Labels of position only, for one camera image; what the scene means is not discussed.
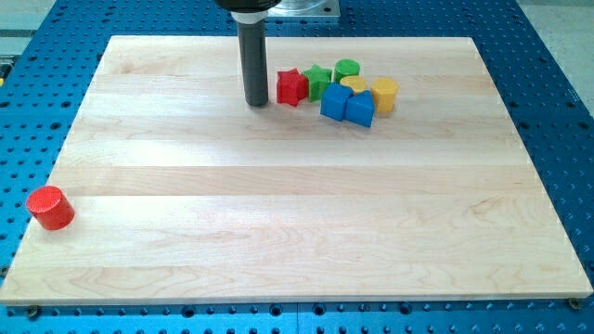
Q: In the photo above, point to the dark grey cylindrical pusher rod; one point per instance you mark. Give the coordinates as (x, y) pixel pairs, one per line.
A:
(253, 62)

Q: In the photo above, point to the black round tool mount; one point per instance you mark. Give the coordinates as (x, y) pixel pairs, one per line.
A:
(247, 11)

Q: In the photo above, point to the red star block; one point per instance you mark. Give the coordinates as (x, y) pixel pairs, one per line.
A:
(292, 87)

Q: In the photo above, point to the green star block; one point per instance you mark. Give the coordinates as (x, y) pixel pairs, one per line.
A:
(318, 81)

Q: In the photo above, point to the green cylinder block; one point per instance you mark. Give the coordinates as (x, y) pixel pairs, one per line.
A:
(345, 67)

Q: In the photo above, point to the blue cube block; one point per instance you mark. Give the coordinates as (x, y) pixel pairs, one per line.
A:
(333, 101)

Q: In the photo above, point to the yellow cylinder block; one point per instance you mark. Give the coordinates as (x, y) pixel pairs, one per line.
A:
(357, 83)

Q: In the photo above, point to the yellow hexagon block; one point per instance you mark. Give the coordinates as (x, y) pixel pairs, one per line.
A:
(384, 91)

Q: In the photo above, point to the light wooden board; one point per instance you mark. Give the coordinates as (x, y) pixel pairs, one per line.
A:
(184, 194)

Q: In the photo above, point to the red cylinder block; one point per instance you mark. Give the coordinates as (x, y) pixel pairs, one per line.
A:
(50, 207)

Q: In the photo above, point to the left corner clamp screw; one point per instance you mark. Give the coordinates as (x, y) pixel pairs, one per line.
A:
(33, 311)

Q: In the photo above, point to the corner clamp screw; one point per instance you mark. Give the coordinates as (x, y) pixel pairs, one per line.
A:
(33, 311)
(574, 304)

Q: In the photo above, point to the right corner clamp screw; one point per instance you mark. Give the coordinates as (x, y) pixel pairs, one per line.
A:
(574, 304)

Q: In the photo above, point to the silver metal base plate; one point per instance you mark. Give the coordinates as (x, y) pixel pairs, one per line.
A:
(306, 9)

